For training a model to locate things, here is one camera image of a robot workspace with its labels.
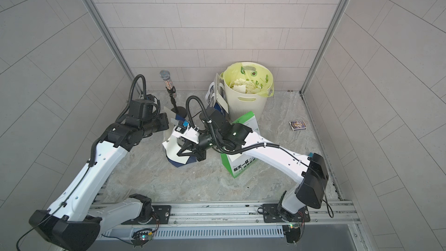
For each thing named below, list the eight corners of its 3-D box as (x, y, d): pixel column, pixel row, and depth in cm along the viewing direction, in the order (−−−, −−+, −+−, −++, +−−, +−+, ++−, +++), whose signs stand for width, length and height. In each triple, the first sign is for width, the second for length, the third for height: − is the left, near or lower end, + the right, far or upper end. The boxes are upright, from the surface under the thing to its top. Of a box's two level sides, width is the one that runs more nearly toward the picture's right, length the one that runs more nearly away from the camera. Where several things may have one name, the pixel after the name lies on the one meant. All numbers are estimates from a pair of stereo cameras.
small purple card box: (292, 131, 100) (294, 129, 98) (289, 123, 103) (290, 120, 101) (305, 129, 100) (307, 127, 98) (301, 121, 104) (303, 119, 102)
